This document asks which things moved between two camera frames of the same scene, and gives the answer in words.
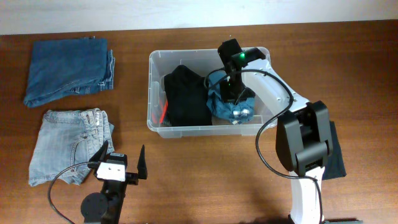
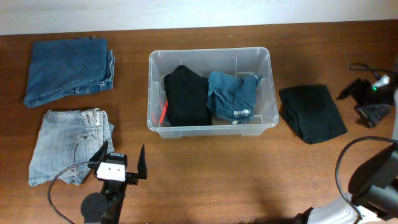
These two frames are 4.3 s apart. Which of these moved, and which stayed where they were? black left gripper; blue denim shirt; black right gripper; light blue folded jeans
Moved: black right gripper
Stayed: blue denim shirt; black left gripper; light blue folded jeans
